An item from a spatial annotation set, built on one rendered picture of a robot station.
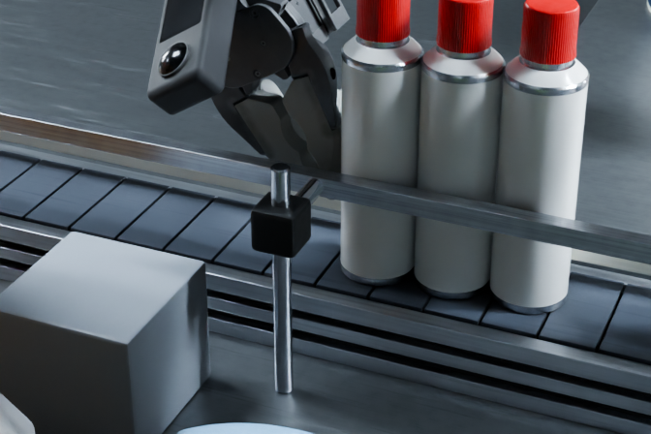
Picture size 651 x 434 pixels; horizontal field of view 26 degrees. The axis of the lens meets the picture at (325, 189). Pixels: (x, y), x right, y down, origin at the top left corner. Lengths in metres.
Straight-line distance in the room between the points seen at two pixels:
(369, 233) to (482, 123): 0.11
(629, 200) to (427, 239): 0.21
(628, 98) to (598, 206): 0.20
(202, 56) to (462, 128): 0.16
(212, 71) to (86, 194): 0.25
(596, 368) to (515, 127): 0.16
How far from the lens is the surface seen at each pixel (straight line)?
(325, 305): 0.94
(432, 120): 0.88
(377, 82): 0.87
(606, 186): 1.08
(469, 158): 0.88
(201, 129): 1.27
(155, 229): 1.02
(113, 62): 1.41
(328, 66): 0.91
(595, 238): 0.86
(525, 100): 0.85
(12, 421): 0.46
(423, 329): 0.92
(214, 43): 0.86
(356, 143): 0.90
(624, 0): 1.44
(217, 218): 1.02
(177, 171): 1.05
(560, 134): 0.86
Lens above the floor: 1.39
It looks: 29 degrees down
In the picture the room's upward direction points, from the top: straight up
